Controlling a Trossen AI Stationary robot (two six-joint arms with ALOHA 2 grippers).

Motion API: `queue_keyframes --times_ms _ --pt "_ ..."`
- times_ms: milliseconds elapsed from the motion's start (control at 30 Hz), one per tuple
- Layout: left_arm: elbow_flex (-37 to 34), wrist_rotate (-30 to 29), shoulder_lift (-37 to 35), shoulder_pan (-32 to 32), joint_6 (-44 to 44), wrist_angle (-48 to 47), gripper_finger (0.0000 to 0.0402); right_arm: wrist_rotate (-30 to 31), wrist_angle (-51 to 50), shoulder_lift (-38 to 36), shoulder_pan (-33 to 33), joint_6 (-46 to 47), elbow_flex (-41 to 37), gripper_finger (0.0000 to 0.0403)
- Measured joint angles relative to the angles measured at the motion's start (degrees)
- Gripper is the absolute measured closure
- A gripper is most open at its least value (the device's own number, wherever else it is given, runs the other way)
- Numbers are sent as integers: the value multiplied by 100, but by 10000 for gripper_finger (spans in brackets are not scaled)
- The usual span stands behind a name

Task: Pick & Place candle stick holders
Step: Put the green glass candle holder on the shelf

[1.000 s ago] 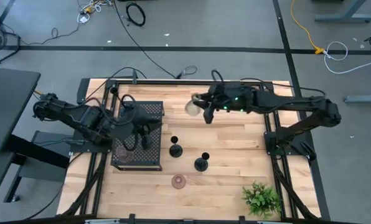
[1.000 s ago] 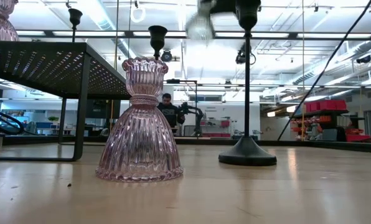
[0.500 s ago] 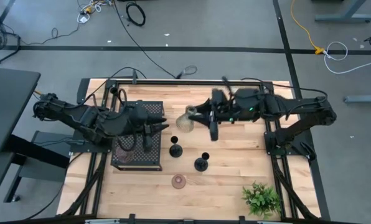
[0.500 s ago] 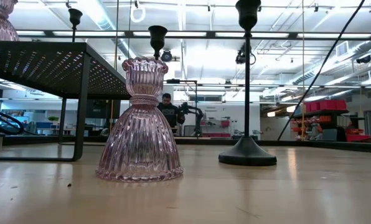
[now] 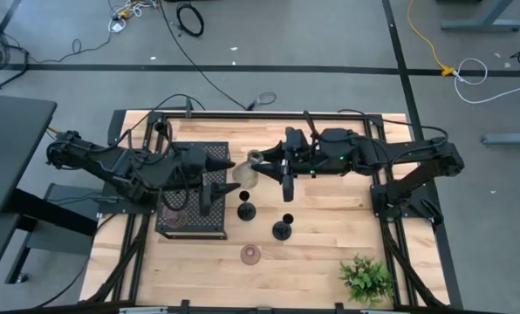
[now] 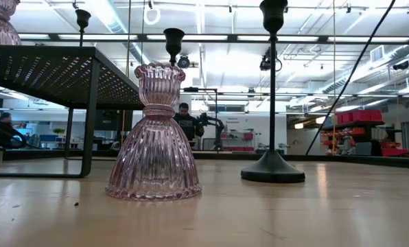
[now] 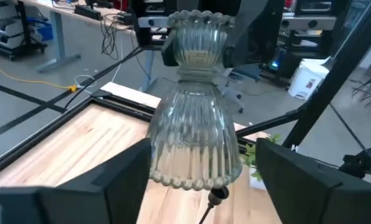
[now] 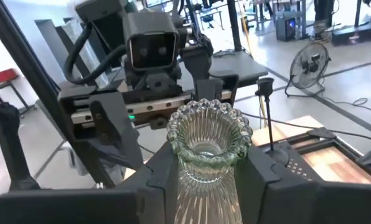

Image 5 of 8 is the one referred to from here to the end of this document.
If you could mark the green ribbed glass candle holder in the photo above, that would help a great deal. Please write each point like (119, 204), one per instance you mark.
(244, 176)

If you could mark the grey desk leg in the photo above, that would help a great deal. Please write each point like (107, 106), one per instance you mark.
(482, 25)

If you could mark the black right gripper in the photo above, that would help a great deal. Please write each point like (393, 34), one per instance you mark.
(299, 157)

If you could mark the pink ribbed glass candle holder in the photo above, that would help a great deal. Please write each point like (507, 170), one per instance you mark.
(175, 218)
(250, 255)

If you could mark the green artificial plant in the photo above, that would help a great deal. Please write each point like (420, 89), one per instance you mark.
(364, 281)

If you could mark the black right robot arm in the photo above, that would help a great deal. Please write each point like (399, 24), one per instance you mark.
(417, 150)

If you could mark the black perforated metal shelf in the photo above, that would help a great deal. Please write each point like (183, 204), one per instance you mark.
(218, 218)

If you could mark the black aluminium table frame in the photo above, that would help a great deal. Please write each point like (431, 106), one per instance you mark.
(234, 115)

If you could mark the grey desk foot bar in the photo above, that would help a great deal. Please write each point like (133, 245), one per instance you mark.
(513, 138)

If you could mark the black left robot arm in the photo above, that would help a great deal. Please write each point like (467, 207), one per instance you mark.
(94, 159)

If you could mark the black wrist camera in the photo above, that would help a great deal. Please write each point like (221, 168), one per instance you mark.
(288, 189)
(204, 202)

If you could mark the dark grey side table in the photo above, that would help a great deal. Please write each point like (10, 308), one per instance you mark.
(11, 144)

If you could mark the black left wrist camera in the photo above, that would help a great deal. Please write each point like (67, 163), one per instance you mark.
(204, 202)

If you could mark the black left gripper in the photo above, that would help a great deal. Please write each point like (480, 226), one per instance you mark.
(192, 163)

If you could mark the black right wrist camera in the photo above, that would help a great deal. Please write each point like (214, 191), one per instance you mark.
(288, 189)

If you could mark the black candlestick holder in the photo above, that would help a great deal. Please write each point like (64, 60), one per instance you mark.
(246, 212)
(282, 231)

